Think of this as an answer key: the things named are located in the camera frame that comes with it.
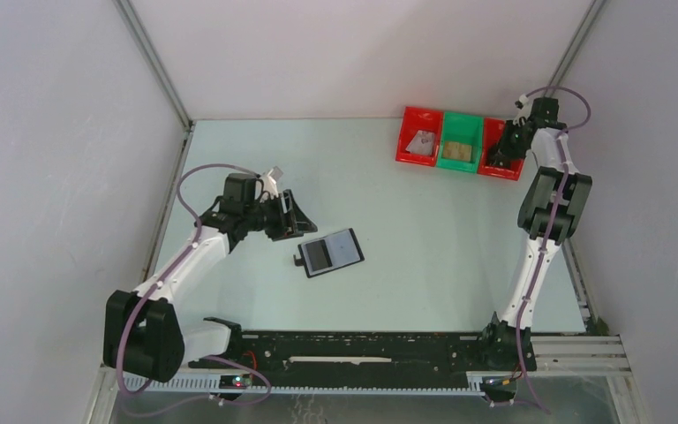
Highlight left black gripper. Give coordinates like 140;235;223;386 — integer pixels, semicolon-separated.
243;190;317;242

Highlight black leather card holder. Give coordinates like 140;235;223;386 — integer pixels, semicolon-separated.
293;228;365;278

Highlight thin white credit card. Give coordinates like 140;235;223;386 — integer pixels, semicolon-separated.
405;132;434;156

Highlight orange card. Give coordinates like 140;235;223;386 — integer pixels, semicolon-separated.
442;141;463;161

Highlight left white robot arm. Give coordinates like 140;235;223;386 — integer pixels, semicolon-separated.
102;167;317;382

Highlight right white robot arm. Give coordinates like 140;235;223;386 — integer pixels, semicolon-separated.
478;95;592;371

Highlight silver card in bin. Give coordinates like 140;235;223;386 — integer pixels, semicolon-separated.
416;131;435;156

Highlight right red bin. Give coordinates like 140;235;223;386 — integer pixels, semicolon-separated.
477;117;524;181

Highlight red bin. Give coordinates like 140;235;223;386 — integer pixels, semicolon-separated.
395;106;444;167
477;117;524;181

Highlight tan object in bin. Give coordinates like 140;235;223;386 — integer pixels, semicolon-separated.
455;143;472;163

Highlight green bin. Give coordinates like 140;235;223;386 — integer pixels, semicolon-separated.
436;111;484;174

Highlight left red bin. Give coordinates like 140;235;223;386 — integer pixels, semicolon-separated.
395;106;444;167

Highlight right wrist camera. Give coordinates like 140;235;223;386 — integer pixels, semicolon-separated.
515;94;532;117

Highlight grey cable duct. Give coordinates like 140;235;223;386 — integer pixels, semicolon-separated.
144;374;484;396

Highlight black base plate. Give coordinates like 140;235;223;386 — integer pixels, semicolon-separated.
221;331;536;390

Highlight aluminium frame rail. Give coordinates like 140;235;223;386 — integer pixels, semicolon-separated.
100;333;633;375

